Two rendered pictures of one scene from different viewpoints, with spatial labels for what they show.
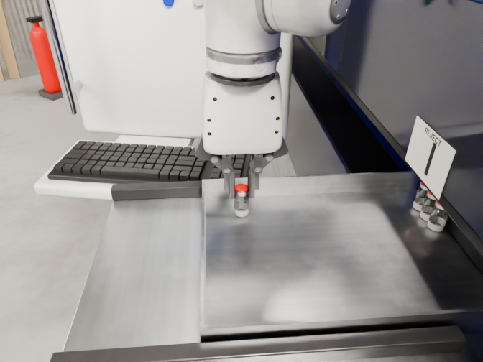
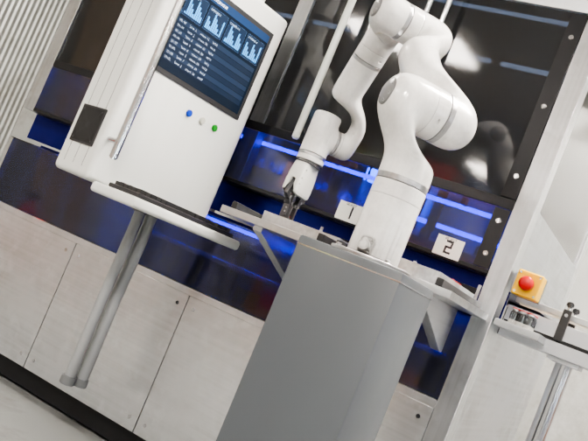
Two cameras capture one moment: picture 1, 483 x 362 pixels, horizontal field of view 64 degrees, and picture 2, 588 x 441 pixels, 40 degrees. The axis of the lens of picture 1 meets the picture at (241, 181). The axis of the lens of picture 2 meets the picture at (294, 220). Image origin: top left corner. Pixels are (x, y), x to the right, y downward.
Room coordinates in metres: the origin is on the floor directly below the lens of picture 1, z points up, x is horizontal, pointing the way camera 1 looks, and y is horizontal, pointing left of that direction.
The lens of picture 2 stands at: (-0.87, 1.96, 0.77)
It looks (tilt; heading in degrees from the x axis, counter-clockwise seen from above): 4 degrees up; 303
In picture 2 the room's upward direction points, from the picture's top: 22 degrees clockwise
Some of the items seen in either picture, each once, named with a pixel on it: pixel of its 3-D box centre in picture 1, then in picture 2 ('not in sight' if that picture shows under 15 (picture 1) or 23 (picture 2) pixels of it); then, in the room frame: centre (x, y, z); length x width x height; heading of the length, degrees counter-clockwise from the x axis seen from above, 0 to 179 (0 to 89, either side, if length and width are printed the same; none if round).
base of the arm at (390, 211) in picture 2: not in sight; (385, 224); (-0.05, 0.37, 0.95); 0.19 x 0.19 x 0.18
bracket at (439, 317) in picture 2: not in sight; (428, 321); (-0.05, -0.07, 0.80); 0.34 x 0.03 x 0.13; 94
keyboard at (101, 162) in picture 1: (153, 162); (174, 209); (0.70, 0.18, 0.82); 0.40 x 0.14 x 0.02; 83
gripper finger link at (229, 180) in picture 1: (222, 174); (286, 206); (0.45, 0.03, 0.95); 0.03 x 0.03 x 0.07; 5
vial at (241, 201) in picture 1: (241, 201); not in sight; (0.45, 0.00, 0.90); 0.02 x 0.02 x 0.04
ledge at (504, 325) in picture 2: not in sight; (521, 332); (-0.22, -0.32, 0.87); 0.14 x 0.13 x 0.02; 94
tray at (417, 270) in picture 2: not in sight; (412, 273); (0.02, -0.03, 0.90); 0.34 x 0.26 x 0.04; 94
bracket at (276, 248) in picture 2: not in sight; (276, 260); (0.45, -0.03, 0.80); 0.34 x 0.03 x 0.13; 94
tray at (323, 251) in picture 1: (334, 240); (322, 242); (0.37, -0.12, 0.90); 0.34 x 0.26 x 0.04; 94
